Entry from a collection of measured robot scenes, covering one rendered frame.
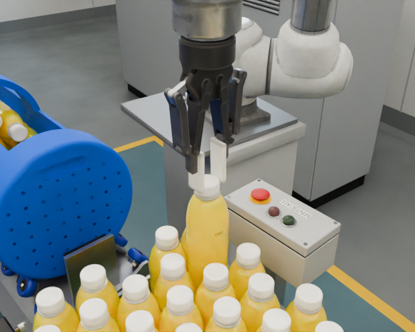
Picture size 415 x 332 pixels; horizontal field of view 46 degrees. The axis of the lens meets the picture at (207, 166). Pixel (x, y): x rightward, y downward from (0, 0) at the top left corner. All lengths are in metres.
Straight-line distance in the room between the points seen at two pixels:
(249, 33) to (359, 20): 1.19
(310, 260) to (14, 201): 0.51
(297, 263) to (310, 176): 1.77
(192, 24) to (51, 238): 0.51
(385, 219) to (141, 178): 1.43
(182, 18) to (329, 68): 0.73
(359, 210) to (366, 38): 0.95
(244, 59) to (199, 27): 0.69
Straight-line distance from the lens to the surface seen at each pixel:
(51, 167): 0.88
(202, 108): 0.66
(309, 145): 2.55
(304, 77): 1.29
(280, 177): 1.48
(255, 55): 1.30
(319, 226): 0.88
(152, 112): 1.45
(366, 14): 2.46
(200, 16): 0.60
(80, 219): 0.96
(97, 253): 0.93
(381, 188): 3.09
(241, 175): 1.36
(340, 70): 1.31
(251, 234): 0.92
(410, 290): 2.46
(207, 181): 0.75
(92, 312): 0.73
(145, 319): 0.71
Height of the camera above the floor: 1.64
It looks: 32 degrees down
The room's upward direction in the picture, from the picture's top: straight up
